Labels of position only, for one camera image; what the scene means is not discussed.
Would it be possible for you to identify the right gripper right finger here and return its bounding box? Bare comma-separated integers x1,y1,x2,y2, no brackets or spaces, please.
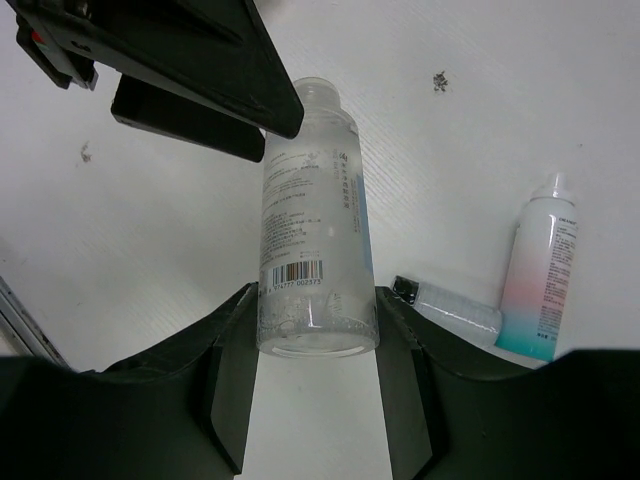
376,287,639,479

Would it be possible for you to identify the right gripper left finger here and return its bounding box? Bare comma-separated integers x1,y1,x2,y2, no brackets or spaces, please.
1,283,258,479

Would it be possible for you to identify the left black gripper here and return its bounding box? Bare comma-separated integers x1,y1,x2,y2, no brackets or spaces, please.
12,1,304,163

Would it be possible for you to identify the clear bottle blue label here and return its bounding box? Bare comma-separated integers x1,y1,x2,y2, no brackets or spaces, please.
257,77,379,358

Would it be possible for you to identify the small clear bottle black cap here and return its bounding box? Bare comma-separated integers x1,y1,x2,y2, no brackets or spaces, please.
391,276,503,348

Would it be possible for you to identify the white pink teal spray bottle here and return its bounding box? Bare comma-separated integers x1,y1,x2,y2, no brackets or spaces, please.
496,173,578,362

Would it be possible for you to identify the aluminium front rail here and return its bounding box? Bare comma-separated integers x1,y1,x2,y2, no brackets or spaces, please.
0,278,72,370

